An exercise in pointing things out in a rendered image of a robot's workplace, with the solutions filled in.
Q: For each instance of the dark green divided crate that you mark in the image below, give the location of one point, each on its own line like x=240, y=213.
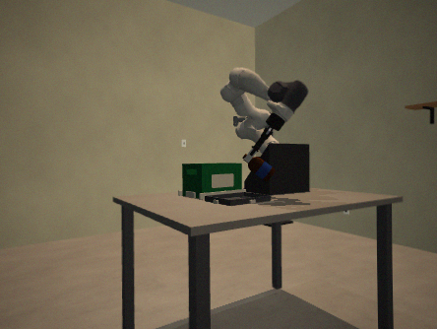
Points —
x=204, y=178

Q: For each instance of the brown bottle with blue label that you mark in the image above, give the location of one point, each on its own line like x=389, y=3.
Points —
x=261, y=168

